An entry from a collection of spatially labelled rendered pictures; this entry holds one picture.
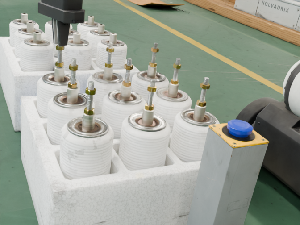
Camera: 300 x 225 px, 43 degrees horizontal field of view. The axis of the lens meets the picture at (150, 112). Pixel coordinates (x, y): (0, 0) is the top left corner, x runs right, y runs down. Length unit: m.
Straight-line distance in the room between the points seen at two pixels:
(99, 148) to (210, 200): 0.21
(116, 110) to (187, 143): 0.16
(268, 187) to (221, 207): 0.48
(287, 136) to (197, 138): 0.31
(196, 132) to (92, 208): 0.25
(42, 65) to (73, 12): 0.38
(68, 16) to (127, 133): 0.27
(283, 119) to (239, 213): 0.42
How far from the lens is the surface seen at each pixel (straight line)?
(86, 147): 0.66
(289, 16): 3.14
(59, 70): 0.88
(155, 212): 0.77
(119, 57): 1.21
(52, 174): 0.69
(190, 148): 0.77
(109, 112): 0.81
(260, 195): 1.06
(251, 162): 0.62
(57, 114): 0.77
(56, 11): 0.83
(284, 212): 1.04
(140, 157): 0.72
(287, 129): 1.02
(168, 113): 0.85
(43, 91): 0.88
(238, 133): 0.60
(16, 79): 1.12
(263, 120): 1.06
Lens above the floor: 0.58
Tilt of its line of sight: 25 degrees down
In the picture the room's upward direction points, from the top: 8 degrees clockwise
